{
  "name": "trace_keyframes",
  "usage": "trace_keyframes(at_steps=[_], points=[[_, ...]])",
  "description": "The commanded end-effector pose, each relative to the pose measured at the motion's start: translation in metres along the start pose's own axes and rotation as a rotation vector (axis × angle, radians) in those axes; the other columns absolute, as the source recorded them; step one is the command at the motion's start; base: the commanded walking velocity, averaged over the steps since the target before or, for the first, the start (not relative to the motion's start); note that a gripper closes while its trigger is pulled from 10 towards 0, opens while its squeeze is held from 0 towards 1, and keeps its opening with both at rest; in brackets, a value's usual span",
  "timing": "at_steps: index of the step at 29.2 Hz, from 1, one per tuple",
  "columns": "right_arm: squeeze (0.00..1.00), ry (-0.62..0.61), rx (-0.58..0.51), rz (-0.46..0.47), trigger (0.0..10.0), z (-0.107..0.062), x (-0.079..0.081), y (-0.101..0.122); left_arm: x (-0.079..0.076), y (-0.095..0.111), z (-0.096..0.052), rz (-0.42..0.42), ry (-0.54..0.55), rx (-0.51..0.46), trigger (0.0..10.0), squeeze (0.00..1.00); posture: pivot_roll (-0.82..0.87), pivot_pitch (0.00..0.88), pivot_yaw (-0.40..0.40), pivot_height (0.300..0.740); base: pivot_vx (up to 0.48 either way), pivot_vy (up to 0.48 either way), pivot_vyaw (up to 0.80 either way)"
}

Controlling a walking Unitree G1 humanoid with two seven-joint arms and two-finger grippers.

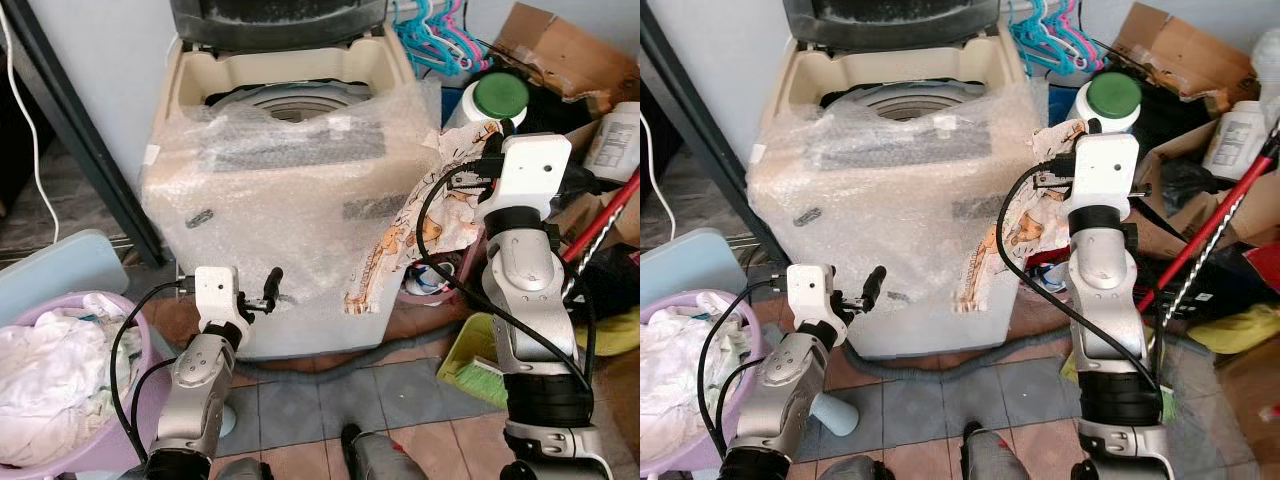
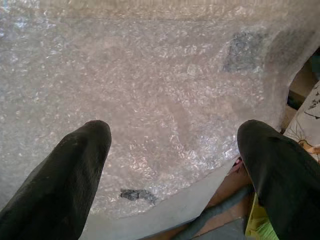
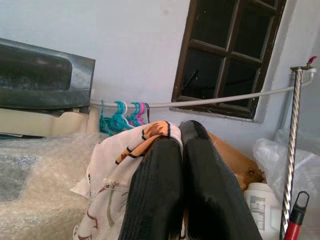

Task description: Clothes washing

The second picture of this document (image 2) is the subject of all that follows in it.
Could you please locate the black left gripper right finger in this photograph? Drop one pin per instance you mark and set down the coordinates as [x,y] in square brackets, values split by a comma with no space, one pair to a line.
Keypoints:
[285,180]

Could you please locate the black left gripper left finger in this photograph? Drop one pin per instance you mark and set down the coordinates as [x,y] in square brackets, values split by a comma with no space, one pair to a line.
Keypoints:
[52,185]

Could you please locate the yellow-green cloth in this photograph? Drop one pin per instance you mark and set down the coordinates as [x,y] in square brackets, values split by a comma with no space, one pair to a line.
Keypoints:
[258,223]

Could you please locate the white cloth with black print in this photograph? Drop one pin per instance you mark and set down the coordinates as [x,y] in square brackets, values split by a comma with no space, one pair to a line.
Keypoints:
[306,120]

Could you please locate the grey cloth strip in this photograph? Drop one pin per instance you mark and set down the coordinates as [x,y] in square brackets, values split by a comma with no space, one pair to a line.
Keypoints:
[220,215]

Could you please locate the brown cardboard box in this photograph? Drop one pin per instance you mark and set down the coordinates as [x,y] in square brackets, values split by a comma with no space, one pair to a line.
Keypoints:
[298,82]

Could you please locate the clear bubble wrap sheet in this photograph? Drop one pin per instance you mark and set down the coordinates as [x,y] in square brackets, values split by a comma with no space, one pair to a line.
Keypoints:
[150,95]

